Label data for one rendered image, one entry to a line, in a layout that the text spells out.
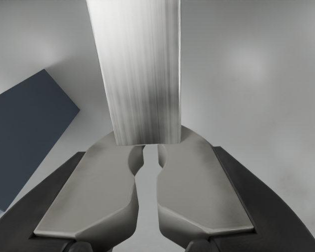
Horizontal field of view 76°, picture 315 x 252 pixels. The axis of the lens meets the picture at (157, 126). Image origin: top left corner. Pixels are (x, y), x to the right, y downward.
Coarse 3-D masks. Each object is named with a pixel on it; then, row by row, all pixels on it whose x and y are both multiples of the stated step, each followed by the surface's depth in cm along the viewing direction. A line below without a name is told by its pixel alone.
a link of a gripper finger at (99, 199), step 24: (96, 144) 10; (96, 168) 8; (120, 168) 8; (72, 192) 7; (96, 192) 7; (120, 192) 7; (48, 216) 6; (72, 216) 6; (96, 216) 6; (120, 216) 6; (96, 240) 6; (120, 240) 7
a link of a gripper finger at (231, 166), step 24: (240, 168) 8; (240, 192) 7; (264, 192) 7; (264, 216) 6; (288, 216) 6; (216, 240) 5; (240, 240) 5; (264, 240) 5; (288, 240) 5; (312, 240) 5
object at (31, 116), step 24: (0, 96) 68; (24, 96) 77; (48, 96) 89; (0, 120) 64; (24, 120) 72; (48, 120) 82; (0, 144) 61; (24, 144) 68; (48, 144) 77; (0, 168) 58; (24, 168) 64; (0, 192) 55
